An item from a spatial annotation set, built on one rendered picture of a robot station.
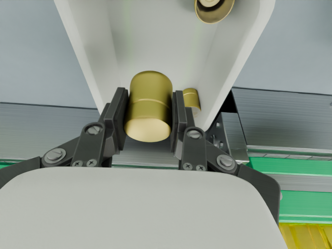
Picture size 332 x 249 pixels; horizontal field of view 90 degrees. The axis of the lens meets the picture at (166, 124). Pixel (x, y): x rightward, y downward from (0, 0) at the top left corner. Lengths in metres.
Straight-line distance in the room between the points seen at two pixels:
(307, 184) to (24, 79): 0.51
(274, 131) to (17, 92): 0.49
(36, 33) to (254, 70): 0.35
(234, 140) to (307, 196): 0.12
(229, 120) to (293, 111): 0.13
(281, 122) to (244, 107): 0.06
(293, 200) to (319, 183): 0.06
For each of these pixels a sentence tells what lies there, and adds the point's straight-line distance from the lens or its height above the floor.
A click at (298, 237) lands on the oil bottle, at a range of 0.43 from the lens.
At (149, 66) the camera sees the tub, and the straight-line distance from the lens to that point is 0.28.
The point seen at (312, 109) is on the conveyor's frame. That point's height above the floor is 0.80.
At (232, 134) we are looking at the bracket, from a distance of 0.27.
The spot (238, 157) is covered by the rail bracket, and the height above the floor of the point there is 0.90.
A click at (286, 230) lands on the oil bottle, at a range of 0.41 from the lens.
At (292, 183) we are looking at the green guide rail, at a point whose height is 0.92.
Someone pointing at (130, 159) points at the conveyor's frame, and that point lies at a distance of 0.33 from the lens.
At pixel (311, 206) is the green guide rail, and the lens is 0.31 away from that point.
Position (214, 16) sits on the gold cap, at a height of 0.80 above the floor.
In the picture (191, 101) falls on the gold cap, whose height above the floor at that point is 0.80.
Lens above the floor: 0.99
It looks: 34 degrees down
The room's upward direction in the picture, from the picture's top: 179 degrees counter-clockwise
